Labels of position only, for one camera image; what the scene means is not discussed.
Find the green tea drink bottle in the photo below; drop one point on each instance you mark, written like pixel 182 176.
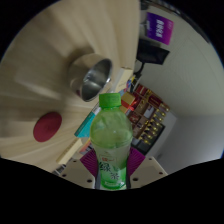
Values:
pixel 111 140

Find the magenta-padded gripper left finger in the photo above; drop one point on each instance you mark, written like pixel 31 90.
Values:
pixel 75 171

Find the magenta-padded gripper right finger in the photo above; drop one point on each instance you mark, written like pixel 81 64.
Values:
pixel 148 171

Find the pale yellow book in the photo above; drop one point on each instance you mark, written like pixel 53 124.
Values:
pixel 69 151

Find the flat round red coaster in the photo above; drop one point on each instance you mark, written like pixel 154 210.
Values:
pixel 47 126

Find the stainless steel cup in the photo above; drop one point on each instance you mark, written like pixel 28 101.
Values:
pixel 90 78

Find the cream book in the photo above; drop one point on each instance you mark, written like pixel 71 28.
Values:
pixel 121 78

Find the yellow gift box red ribbon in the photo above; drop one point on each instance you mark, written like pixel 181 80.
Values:
pixel 128 100

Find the purple sign board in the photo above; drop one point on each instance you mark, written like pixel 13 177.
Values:
pixel 160 28

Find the wooden shelf unit with trophies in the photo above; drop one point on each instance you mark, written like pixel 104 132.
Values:
pixel 150 115

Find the orange book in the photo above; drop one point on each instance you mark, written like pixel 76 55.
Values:
pixel 85 147

